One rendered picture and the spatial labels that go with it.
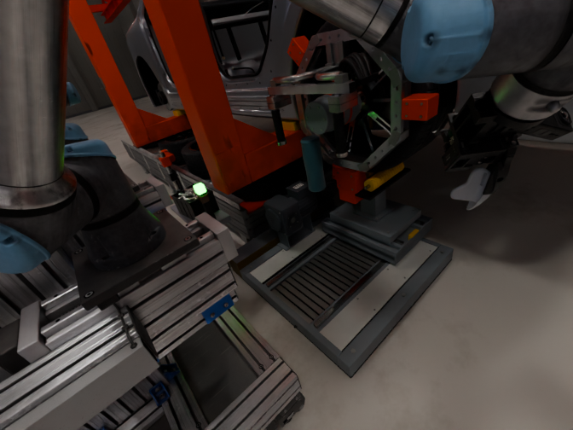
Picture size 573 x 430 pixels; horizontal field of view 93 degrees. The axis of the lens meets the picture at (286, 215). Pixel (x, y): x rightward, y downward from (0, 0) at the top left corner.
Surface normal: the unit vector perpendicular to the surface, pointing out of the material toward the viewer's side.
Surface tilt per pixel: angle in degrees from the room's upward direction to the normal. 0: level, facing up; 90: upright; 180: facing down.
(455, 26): 77
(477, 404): 0
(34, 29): 123
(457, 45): 99
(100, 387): 90
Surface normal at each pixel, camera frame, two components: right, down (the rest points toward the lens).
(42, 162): 0.80, 0.59
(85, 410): 0.64, 0.30
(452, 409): -0.19, -0.83
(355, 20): -0.32, 0.92
